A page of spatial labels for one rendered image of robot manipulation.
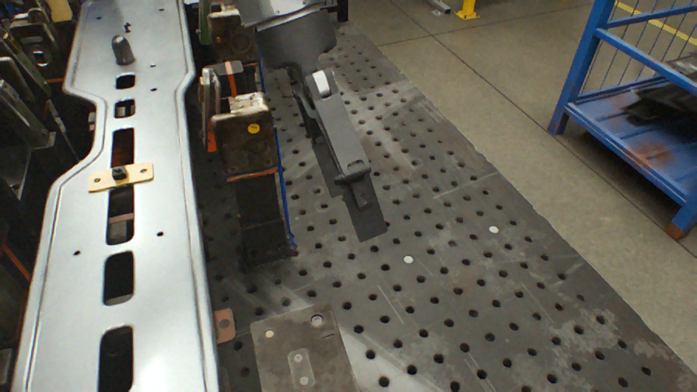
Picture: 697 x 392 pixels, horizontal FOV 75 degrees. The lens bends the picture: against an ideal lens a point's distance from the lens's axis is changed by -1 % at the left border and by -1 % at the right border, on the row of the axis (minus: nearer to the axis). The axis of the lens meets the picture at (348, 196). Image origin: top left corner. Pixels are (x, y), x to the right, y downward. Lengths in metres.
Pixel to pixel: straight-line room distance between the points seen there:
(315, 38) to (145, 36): 0.66
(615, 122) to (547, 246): 1.54
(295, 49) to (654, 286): 1.79
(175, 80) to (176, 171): 0.25
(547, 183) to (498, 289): 1.39
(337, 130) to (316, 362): 0.21
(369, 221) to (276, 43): 0.19
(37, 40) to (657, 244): 2.12
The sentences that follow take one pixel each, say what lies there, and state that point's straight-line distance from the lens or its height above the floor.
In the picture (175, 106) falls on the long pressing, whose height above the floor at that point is 1.00.
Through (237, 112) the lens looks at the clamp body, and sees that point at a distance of 0.69.
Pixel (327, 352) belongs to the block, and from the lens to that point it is 0.44.
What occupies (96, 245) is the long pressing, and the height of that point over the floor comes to 1.00.
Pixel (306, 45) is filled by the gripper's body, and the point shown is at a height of 1.23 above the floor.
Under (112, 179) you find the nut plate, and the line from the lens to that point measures 0.70.
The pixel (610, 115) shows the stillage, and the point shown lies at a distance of 2.52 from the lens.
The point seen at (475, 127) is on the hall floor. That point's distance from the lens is 2.49.
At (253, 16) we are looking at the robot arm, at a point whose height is 1.25.
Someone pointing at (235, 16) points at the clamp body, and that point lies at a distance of 1.00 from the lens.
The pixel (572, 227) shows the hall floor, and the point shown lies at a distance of 2.11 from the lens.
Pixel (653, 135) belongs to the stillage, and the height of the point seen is 0.16.
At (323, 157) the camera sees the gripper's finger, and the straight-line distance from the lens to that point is 0.56.
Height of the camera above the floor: 1.42
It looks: 45 degrees down
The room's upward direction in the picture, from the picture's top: straight up
